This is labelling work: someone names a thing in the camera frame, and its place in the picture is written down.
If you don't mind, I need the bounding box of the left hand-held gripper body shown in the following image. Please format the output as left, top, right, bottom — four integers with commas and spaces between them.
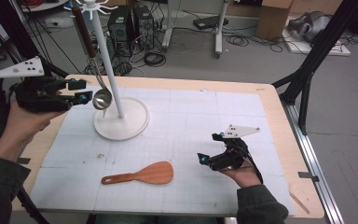
0, 55, 76, 114

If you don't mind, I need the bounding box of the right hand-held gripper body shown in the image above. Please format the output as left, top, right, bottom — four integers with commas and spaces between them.
209, 124, 261, 172

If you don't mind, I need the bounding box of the brown-handled steel spoon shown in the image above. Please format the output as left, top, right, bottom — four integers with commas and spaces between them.
71, 6, 114, 111

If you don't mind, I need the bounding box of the white utensil rack stand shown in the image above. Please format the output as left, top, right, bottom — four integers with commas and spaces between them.
71, 0, 151, 142

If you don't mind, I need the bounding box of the person's right hand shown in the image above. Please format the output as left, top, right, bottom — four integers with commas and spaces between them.
220, 164, 262, 189

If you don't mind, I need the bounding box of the person's left hand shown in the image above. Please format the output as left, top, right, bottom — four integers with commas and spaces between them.
0, 100, 67, 163

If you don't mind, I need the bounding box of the white grid mat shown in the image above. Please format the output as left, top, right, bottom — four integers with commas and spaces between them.
29, 85, 296, 217

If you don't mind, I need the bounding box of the wooden rice paddle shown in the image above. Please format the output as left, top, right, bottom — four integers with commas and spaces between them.
101, 161, 174, 187

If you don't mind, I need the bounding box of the black computer tower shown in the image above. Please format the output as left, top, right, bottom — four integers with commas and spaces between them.
132, 4, 156, 50
107, 5, 132, 43

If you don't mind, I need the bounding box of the white round table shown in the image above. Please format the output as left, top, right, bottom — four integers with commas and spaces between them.
20, 0, 70, 14

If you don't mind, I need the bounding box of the white metal stand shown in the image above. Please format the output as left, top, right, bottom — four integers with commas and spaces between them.
161, 0, 231, 60

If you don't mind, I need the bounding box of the black flat box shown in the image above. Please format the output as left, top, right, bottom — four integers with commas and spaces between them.
192, 15, 230, 31

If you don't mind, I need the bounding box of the white floor board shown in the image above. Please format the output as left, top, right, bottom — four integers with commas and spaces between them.
282, 27, 351, 57

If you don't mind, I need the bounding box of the cardboard box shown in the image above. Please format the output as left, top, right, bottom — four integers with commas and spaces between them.
255, 0, 294, 41

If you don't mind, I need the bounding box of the grey bag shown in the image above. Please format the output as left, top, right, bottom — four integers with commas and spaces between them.
286, 10, 332, 43

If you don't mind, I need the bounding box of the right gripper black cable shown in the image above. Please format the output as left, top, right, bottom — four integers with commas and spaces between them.
238, 139, 265, 185

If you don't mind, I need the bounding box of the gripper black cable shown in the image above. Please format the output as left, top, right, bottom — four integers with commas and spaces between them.
0, 78, 51, 224
238, 139, 265, 185

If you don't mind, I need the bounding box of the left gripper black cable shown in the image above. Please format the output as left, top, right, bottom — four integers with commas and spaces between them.
0, 78, 51, 224

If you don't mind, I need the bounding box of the black metal frame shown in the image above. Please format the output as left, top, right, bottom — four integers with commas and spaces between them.
271, 0, 358, 135
0, 0, 70, 124

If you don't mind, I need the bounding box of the black coiled cable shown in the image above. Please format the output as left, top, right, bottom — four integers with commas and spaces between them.
144, 50, 168, 68
226, 33, 251, 49

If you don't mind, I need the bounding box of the aluminium rail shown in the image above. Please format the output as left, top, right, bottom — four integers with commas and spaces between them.
281, 100, 346, 224

